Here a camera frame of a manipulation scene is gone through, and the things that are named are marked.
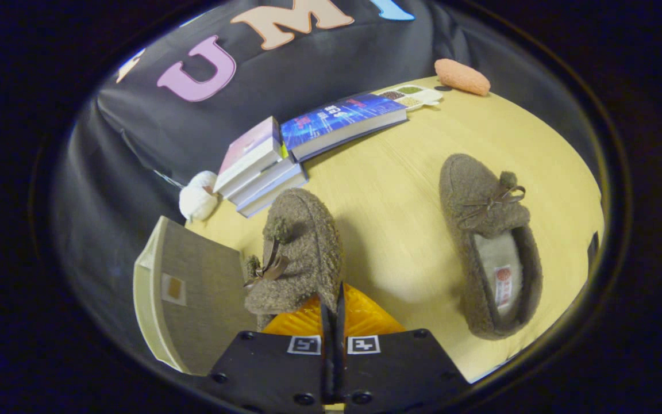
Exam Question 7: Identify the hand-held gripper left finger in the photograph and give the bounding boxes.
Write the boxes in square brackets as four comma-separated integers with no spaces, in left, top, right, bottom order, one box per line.
[203,287,333,414]

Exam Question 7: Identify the brown fuzzy slipper shoe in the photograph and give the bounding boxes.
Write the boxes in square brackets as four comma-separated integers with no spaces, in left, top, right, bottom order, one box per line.
[243,188,344,331]
[439,153,543,341]

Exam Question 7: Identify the white paperback book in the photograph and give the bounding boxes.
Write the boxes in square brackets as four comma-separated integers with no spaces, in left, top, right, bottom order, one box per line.
[228,158,304,206]
[236,172,310,219]

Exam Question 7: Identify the white plush ball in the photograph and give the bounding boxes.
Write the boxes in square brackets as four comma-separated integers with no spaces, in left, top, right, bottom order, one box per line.
[179,170,221,224]

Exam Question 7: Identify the blue cover book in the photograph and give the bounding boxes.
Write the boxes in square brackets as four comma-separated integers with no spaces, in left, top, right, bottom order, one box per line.
[280,93,409,163]

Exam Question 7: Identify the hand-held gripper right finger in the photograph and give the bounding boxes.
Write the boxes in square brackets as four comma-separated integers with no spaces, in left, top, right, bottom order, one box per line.
[334,282,473,414]

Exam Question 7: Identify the grey fabric storage box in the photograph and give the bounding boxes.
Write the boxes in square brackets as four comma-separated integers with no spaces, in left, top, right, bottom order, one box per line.
[133,216,258,377]

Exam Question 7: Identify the white divided grain tray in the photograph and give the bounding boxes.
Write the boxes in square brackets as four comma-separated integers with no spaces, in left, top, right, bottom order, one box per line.
[376,85,444,112]

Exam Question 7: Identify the orange plush oval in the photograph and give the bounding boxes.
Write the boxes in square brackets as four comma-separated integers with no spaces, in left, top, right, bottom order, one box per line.
[434,58,491,97]

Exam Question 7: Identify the pink cover book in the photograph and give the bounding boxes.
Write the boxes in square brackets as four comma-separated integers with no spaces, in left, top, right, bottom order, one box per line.
[214,116,286,194]

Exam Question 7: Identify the black backdrop cloth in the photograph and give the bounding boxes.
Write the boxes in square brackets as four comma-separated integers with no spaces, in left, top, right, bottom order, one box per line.
[49,0,605,369]

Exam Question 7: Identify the black upright bar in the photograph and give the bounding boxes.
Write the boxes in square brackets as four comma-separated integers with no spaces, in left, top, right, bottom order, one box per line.
[586,231,601,283]

